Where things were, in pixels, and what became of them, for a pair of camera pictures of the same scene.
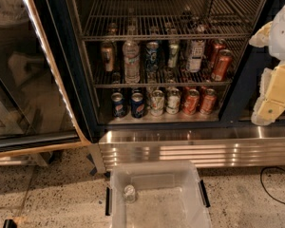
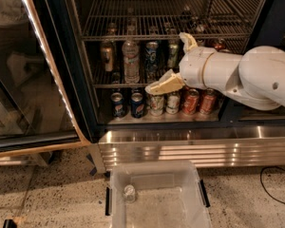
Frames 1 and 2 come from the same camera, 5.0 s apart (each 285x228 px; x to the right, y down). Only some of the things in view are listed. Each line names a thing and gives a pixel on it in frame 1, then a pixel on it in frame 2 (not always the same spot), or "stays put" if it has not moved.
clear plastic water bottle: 131,50 stays put
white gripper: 284,35 to 193,67
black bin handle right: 204,193 stays put
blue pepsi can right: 138,105 stays put
